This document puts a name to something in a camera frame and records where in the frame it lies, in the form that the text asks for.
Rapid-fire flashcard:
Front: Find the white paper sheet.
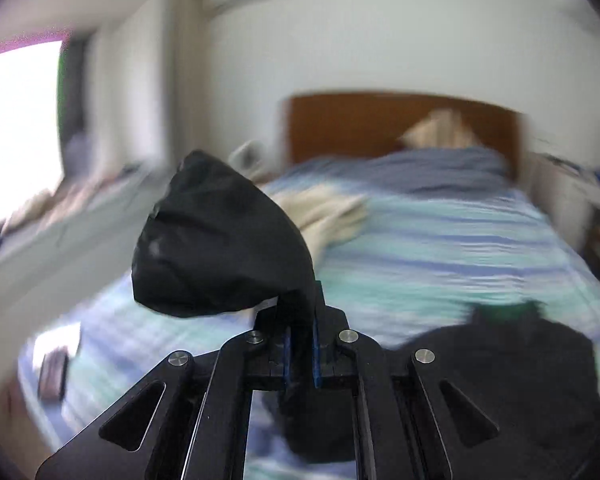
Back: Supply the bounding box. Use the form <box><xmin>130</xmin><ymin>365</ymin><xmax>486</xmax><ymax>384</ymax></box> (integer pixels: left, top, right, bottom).
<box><xmin>31</xmin><ymin>322</ymin><xmax>82</xmax><ymax>363</ymax></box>

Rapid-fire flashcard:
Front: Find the wooden headboard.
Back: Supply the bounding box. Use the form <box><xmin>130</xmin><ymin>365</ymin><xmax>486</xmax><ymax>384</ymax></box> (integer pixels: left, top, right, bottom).
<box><xmin>285</xmin><ymin>91</ymin><xmax>527</xmax><ymax>173</ymax></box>

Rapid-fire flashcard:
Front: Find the blue checked quilt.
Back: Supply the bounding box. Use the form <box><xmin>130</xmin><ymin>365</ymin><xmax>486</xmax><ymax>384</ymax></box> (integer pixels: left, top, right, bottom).
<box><xmin>279</xmin><ymin>146</ymin><xmax>514</xmax><ymax>197</ymax></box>

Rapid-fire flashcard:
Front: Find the striped pillow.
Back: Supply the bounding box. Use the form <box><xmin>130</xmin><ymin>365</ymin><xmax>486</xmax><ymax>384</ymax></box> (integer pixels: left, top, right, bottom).
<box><xmin>397</xmin><ymin>109</ymin><xmax>479</xmax><ymax>151</ymax></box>

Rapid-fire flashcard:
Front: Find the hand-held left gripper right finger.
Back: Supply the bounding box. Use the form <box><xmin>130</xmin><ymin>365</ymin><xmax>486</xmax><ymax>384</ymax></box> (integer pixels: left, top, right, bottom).
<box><xmin>312</xmin><ymin>280</ymin><xmax>512</xmax><ymax>480</ymax></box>

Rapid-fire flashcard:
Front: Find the cream towel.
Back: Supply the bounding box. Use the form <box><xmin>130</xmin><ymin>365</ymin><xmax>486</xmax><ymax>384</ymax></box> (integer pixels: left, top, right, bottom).
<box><xmin>274</xmin><ymin>185</ymin><xmax>372</xmax><ymax>267</ymax></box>

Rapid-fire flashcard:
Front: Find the beige curtain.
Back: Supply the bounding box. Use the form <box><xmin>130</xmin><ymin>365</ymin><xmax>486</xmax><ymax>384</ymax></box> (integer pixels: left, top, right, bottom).
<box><xmin>166</xmin><ymin>0</ymin><xmax>212</xmax><ymax>173</ymax></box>

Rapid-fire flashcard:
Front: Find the bed with striped sheet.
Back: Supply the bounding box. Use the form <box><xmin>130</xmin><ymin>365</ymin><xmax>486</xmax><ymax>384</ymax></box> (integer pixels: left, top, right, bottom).
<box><xmin>17</xmin><ymin>160</ymin><xmax>600</xmax><ymax>480</ymax></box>

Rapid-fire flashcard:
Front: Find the window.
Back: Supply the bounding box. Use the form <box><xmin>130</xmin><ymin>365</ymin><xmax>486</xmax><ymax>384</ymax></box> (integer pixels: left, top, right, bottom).
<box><xmin>0</xmin><ymin>39</ymin><xmax>67</xmax><ymax>227</ymax></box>

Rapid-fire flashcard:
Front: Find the dark flat device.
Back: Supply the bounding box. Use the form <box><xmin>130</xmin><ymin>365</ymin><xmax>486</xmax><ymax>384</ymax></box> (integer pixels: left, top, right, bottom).
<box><xmin>36</xmin><ymin>351</ymin><xmax>70</xmax><ymax>402</ymax></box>

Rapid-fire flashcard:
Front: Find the white round fan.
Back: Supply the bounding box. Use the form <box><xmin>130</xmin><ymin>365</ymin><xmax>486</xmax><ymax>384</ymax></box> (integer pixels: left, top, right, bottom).
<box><xmin>228</xmin><ymin>140</ymin><xmax>264</xmax><ymax>177</ymax></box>

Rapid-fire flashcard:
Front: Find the black jacket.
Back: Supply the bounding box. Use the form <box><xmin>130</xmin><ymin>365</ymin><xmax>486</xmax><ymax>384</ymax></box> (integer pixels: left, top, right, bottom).
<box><xmin>131</xmin><ymin>149</ymin><xmax>600</xmax><ymax>480</ymax></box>

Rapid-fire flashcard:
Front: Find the white desk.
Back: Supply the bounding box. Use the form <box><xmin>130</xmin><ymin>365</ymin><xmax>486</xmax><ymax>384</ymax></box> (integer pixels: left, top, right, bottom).
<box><xmin>526</xmin><ymin>149</ymin><xmax>600</xmax><ymax>263</ymax></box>

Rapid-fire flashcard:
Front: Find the white window drawer cabinet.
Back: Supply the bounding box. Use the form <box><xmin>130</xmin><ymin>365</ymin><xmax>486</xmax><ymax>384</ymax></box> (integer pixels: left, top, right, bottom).
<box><xmin>0</xmin><ymin>164</ymin><xmax>173</xmax><ymax>283</ymax></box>

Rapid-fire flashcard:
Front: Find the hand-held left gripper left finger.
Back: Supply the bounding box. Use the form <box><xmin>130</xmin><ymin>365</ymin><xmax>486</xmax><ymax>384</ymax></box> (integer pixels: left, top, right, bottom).
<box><xmin>35</xmin><ymin>304</ymin><xmax>294</xmax><ymax>480</ymax></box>

